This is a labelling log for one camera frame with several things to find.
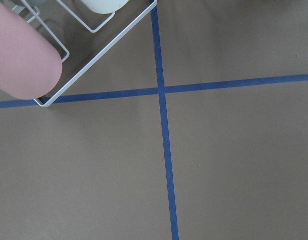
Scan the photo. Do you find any pink cup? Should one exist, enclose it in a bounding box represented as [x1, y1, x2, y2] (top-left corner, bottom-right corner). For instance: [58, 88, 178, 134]
[0, 2, 62, 100]

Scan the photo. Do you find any white cup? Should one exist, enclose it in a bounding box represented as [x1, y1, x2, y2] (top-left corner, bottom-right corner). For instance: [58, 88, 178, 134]
[81, 0, 128, 14]

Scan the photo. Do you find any white wire cup rack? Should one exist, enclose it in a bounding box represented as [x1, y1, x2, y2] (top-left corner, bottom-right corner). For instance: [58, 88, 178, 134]
[11, 0, 157, 108]

